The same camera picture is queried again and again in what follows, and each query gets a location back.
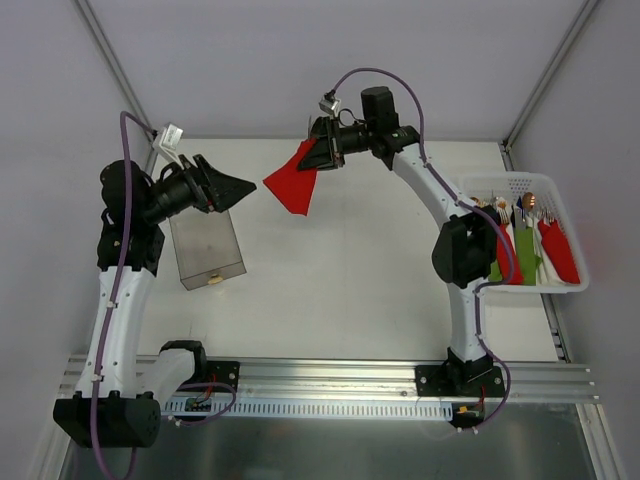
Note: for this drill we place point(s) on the red rolled napkin left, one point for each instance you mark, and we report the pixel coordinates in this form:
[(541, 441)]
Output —
[(506, 258)]

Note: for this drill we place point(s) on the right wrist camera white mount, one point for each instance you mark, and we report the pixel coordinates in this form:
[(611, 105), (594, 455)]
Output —
[(330, 104)]

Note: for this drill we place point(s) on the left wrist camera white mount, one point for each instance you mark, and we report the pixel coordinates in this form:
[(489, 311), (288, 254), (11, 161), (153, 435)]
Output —
[(166, 141)]

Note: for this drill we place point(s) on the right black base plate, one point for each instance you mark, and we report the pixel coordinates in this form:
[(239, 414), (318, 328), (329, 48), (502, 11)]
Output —
[(445, 381)]

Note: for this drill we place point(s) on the white plastic basket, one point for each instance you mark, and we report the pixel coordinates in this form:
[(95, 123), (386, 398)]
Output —
[(504, 191)]

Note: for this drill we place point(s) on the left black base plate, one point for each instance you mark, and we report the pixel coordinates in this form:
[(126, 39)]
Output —
[(222, 373)]

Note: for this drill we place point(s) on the white slotted cable duct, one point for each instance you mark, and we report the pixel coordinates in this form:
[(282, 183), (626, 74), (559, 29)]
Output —
[(188, 408)]

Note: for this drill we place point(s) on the red rolled napkin right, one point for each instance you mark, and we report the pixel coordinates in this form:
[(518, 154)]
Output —
[(556, 247)]

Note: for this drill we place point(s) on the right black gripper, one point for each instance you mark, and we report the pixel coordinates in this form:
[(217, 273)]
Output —
[(335, 143)]

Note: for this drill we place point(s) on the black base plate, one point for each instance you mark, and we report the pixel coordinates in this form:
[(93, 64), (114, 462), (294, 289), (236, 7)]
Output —
[(222, 373), (445, 381)]

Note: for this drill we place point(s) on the red rolled napkin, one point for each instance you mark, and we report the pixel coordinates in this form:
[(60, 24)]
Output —
[(556, 247), (506, 258)]

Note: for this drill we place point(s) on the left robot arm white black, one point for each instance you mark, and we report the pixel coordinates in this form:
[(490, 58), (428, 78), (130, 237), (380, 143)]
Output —
[(112, 406)]

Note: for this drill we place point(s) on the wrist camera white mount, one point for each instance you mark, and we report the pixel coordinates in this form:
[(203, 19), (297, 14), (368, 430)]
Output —
[(166, 141), (330, 104)]

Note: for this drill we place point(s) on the green rolled napkin middle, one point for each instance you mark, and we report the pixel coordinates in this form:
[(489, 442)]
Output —
[(527, 258)]

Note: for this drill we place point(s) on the white rolled napkin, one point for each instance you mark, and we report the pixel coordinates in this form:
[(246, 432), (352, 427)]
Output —
[(547, 273)]

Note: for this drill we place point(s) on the green rolled napkin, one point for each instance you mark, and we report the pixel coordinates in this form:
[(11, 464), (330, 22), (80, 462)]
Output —
[(495, 274), (527, 258)]

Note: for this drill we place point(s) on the left aluminium frame post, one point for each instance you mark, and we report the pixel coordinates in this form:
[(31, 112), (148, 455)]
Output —
[(99, 37)]

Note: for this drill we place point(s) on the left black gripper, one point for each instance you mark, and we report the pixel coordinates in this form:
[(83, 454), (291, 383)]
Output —
[(204, 183)]

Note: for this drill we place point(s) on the aluminium frame post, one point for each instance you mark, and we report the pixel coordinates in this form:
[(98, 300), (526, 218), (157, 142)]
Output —
[(568, 41), (99, 37)]

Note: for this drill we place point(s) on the green rolled napkin left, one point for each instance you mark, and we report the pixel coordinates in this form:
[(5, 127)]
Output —
[(495, 274)]

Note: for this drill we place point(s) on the right aluminium frame post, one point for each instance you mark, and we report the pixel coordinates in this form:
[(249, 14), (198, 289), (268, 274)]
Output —
[(568, 41)]

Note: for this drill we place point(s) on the clear acrylic utensil box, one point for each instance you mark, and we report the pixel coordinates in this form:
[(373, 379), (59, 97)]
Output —
[(206, 247)]

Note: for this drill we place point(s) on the copper spoon in basket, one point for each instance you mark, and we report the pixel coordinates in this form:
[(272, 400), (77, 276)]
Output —
[(528, 203)]

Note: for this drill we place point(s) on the aluminium rail front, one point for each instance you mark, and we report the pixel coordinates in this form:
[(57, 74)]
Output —
[(531, 382)]

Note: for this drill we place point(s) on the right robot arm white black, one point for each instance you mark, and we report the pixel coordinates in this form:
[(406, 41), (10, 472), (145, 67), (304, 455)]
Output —
[(467, 241)]

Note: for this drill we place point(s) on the red paper napkin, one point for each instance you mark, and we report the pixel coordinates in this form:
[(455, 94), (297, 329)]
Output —
[(291, 186)]

